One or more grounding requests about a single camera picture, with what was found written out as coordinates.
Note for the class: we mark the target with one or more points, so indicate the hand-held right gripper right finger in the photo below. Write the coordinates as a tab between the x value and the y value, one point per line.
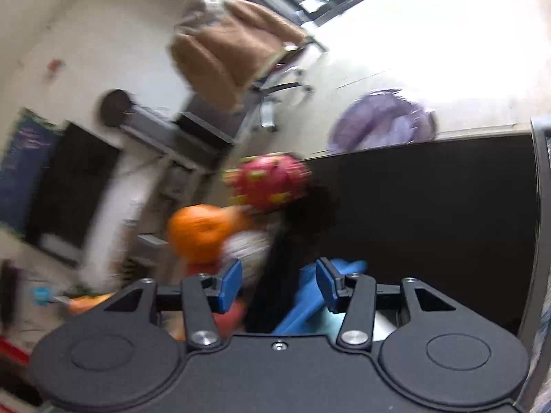
327	286

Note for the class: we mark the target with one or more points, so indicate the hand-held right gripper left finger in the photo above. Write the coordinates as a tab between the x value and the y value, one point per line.
229	286

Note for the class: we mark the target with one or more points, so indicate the blue grey jacket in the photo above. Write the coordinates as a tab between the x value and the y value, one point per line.
301	305

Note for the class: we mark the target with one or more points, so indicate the white round toy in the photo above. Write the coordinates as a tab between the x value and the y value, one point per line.
245	249

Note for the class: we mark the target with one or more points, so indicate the black cloth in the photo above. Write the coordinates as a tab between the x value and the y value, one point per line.
297	241

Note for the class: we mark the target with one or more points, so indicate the red dragon fruit toy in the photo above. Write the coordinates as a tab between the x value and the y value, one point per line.
269	180

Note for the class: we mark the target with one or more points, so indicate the grey television stand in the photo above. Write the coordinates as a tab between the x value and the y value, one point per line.
172	137

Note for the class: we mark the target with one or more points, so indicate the purple cloth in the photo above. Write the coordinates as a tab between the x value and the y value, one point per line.
379	120

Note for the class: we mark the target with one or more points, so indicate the black flat television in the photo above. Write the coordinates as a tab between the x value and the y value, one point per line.
73	189

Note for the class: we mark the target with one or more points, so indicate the small blue object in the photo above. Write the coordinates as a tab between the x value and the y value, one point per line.
42	297

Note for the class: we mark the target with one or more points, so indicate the office chair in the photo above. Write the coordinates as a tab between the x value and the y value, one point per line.
275	81

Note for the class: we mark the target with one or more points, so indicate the round black fan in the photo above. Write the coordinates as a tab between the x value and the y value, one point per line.
114	107

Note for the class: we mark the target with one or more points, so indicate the brown fleece coat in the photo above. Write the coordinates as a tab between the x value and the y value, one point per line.
224	51

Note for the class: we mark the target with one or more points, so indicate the dark blue wall poster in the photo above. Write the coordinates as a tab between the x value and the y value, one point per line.
26	167

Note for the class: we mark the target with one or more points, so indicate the red wall decoration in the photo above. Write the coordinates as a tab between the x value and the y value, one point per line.
56	68

